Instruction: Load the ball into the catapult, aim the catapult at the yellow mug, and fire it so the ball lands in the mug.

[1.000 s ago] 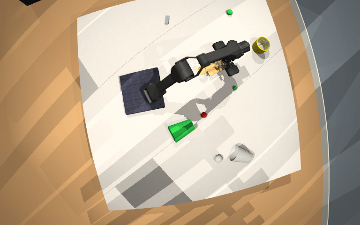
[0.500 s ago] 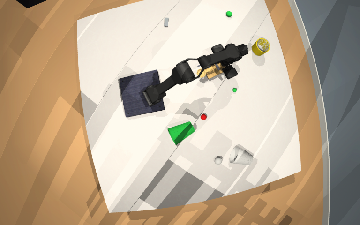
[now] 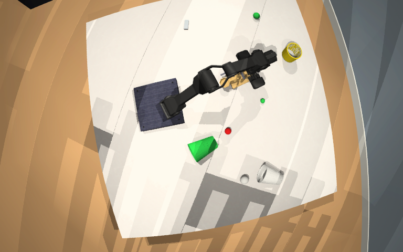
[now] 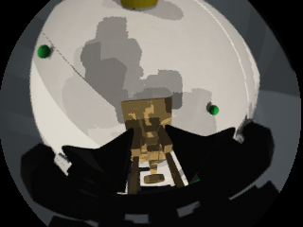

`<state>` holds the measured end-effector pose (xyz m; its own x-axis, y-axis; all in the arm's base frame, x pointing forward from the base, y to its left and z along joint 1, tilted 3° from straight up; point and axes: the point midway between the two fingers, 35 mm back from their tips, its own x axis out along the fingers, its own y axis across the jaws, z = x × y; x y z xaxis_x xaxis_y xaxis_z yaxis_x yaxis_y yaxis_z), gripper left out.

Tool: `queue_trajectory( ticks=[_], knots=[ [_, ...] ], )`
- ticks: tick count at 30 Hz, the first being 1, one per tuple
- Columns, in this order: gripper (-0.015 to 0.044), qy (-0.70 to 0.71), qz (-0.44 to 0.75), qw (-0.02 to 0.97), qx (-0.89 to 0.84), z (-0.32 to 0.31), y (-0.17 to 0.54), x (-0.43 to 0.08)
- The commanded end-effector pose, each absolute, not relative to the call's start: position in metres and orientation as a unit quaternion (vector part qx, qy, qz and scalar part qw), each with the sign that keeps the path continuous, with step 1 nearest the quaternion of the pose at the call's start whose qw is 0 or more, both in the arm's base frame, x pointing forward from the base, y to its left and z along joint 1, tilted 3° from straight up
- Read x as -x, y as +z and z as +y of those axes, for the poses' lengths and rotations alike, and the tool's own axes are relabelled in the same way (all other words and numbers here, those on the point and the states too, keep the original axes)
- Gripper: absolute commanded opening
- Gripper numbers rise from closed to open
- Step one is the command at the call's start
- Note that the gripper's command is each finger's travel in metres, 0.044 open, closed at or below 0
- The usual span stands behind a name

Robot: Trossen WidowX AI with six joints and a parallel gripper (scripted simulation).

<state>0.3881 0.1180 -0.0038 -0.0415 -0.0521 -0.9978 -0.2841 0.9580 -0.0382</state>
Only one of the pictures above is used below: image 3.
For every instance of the yellow cylinder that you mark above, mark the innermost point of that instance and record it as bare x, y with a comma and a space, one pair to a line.
292, 52

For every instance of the green cup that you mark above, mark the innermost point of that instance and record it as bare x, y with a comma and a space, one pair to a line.
202, 148

